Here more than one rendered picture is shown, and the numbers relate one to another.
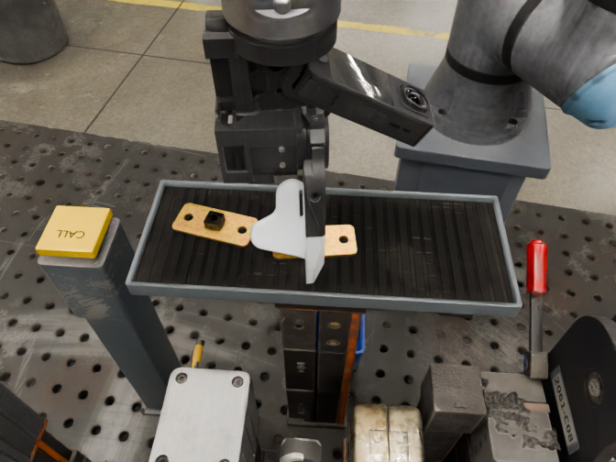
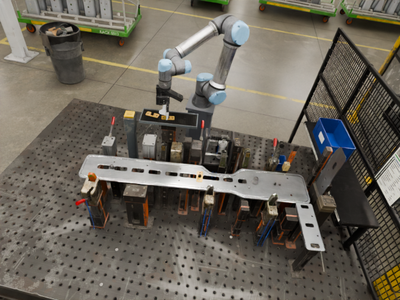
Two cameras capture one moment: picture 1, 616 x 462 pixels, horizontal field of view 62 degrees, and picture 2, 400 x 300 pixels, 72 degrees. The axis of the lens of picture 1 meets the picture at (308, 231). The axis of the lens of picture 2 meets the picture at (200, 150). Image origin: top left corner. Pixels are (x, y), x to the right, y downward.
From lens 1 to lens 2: 1.33 m
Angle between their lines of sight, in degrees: 8
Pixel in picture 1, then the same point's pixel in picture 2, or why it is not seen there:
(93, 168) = (112, 114)
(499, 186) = (205, 116)
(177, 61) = (127, 87)
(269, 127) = (162, 97)
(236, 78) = (159, 91)
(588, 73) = (209, 95)
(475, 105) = (199, 100)
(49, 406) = not seen: hidden behind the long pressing
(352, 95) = (172, 94)
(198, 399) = (149, 137)
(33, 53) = (73, 80)
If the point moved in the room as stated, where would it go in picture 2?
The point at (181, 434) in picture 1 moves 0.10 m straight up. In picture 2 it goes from (146, 140) to (146, 128)
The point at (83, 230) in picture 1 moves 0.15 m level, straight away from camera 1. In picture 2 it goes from (131, 113) to (121, 102)
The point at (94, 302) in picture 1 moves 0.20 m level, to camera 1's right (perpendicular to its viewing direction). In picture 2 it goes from (130, 127) to (160, 130)
